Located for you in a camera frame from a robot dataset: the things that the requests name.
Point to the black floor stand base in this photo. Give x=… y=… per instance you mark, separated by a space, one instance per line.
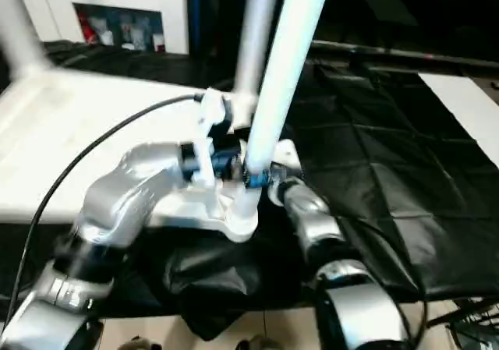
x=464 y=313

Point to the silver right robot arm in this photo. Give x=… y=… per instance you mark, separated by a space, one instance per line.
x=312 y=217

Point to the long black rod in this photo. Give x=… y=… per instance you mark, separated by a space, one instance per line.
x=409 y=53

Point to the white flat board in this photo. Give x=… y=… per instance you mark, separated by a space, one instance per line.
x=460 y=104

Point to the red item behind glass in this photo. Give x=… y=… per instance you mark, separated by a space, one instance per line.
x=87 y=30

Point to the black mat cover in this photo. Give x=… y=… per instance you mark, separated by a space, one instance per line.
x=390 y=151

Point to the white plastic table top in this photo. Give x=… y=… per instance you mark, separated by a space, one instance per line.
x=78 y=131

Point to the white plastic table leg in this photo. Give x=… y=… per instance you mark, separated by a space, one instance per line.
x=253 y=34
x=19 y=34
x=280 y=73

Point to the white cup behind glass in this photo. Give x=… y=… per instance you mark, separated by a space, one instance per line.
x=158 y=43

